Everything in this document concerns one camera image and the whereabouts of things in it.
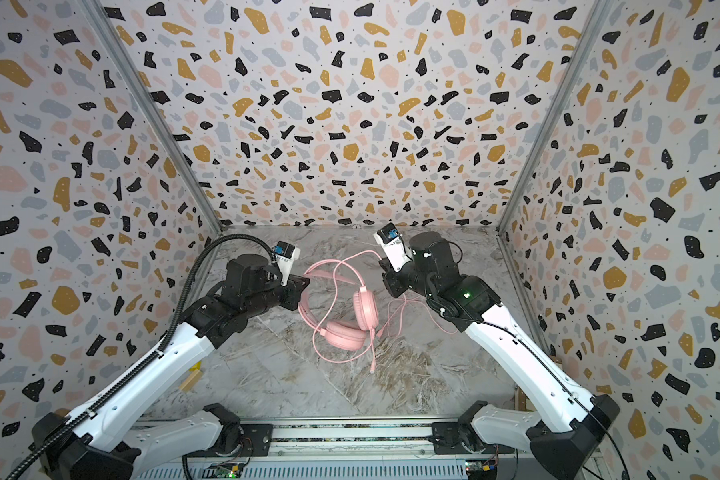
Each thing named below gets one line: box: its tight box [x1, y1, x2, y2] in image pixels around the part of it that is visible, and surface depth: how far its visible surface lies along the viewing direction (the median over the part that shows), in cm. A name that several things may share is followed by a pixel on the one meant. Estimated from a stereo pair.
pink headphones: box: [298, 271, 379, 352], surface depth 70 cm
